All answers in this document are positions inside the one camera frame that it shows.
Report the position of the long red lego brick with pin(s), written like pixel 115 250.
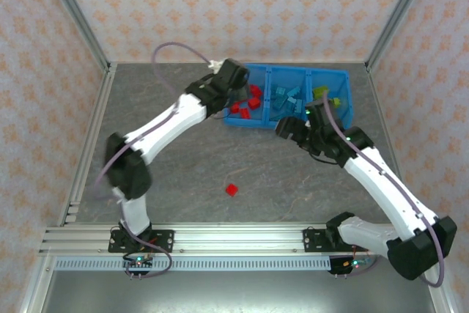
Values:
pixel 255 90

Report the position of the small red lego brick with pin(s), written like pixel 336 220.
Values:
pixel 234 108
pixel 231 190

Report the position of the light blue lego brick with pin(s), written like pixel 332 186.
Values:
pixel 294 91

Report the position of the small green lego brick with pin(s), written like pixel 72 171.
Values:
pixel 335 102

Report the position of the blue three-compartment plastic bin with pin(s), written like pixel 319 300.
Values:
pixel 286 76

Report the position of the circuit board with green light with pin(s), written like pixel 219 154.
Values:
pixel 138 262
pixel 346 264

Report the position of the aluminium side rail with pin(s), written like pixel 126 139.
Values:
pixel 379 107
pixel 99 107

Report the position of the wide aluminium base rail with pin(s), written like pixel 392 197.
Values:
pixel 238 241

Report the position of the aluminium frame post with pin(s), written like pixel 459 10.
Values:
pixel 73 16
pixel 401 16

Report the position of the slanted aluminium frame bar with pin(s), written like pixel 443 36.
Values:
pixel 36 287
pixel 447 303

